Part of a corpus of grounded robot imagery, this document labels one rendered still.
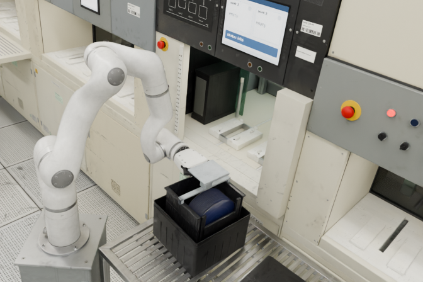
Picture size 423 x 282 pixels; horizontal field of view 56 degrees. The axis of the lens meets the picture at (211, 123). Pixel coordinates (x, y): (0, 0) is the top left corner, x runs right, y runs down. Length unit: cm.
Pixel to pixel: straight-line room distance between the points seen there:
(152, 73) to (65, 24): 192
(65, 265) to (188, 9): 112
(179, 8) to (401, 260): 134
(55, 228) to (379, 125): 118
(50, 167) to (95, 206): 162
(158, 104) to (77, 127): 29
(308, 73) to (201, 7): 55
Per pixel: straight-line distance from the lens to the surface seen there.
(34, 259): 167
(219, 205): 148
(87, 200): 303
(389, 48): 128
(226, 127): 215
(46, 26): 318
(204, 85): 212
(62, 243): 166
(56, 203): 152
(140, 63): 136
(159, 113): 147
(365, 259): 165
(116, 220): 285
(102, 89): 128
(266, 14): 147
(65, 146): 138
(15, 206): 309
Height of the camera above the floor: 198
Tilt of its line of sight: 30 degrees down
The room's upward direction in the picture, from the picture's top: 7 degrees clockwise
